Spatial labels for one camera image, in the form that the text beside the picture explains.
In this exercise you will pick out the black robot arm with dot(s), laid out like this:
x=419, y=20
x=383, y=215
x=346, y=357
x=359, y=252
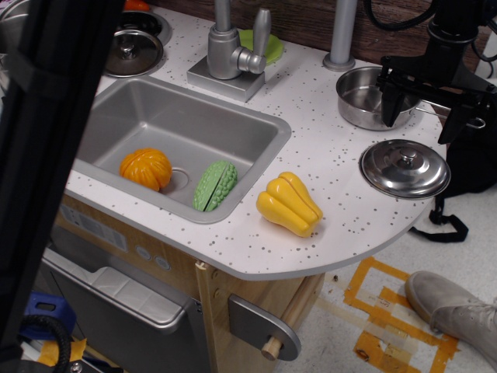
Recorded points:
x=454, y=26

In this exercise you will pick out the green plastic plate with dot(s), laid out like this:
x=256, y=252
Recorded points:
x=274, y=48

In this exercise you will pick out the orange toy pumpkin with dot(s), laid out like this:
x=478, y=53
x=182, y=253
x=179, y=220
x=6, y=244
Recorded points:
x=149, y=167

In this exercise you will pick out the steel lid on stove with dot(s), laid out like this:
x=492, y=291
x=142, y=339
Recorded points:
x=133, y=53

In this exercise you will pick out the blue clamp tool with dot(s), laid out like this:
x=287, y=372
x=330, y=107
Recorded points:
x=47, y=317

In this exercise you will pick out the yellow toy bell pepper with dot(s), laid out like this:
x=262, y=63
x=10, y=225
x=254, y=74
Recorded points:
x=287, y=202

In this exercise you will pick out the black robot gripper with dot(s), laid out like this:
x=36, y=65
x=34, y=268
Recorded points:
x=443, y=81

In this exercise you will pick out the orange toy vegetable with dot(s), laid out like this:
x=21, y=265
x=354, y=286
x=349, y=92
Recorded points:
x=136, y=5

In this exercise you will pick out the grey sneaker shoe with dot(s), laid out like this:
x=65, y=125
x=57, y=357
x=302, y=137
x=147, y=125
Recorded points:
x=450, y=309

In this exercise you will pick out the wooden toy kitchen cabinet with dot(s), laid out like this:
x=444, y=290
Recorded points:
x=288, y=300

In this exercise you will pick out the grey side hook plate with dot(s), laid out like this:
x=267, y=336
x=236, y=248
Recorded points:
x=261, y=326

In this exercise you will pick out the small steel pot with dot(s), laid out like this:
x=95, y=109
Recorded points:
x=360, y=101

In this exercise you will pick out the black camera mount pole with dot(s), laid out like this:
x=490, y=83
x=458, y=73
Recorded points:
x=54, y=72

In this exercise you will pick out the steel pot lid with knob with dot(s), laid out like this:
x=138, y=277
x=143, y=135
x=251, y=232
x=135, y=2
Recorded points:
x=405, y=169

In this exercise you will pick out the grey toy sink basin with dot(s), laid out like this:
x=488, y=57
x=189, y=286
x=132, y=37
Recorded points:
x=193, y=130

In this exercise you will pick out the black bag with straps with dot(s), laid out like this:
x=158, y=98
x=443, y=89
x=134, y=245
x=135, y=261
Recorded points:
x=472, y=161

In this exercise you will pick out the grey toy dishwasher door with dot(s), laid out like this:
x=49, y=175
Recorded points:
x=140, y=323

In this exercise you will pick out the grey vertical post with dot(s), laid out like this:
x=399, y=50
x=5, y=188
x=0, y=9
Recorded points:
x=340, y=58

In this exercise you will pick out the green toy bitter gourd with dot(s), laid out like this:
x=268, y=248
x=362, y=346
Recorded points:
x=215, y=184

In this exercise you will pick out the grey toy faucet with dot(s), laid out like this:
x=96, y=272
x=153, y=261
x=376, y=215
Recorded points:
x=229, y=69

